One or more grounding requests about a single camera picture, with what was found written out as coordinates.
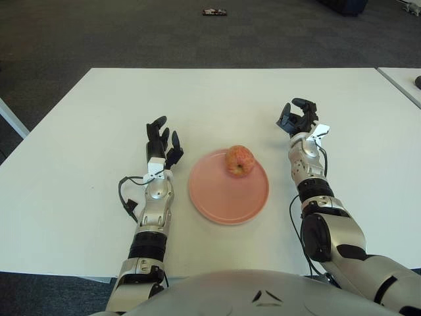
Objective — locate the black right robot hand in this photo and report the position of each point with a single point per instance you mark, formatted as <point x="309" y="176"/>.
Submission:
<point x="301" y="120"/>

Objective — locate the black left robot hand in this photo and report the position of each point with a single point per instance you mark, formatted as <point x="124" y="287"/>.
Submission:
<point x="154" y="148"/>

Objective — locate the red yellow apple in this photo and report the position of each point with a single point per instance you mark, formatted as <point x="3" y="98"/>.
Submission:
<point x="239" y="161"/>

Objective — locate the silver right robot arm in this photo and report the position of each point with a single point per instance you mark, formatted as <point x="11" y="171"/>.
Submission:
<point x="329" y="214"/>

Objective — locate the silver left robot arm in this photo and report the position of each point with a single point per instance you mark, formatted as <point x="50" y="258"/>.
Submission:
<point x="154" y="210"/>

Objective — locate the pink round plate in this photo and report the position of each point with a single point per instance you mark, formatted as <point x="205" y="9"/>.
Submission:
<point x="228" y="191"/>

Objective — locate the dark bulky floor object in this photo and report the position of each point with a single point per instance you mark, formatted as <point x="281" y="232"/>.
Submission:
<point x="345" y="7"/>

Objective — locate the grey handheld controller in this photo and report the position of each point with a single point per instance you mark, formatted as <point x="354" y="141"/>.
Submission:
<point x="418" y="81"/>

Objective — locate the small red black floor item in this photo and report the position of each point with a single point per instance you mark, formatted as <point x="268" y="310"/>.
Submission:
<point x="214" y="12"/>

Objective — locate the small grey floor clutter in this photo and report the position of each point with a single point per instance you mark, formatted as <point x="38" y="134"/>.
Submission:
<point x="411" y="7"/>

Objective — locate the silver robot torso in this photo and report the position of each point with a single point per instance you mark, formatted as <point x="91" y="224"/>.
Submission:
<point x="230" y="293"/>

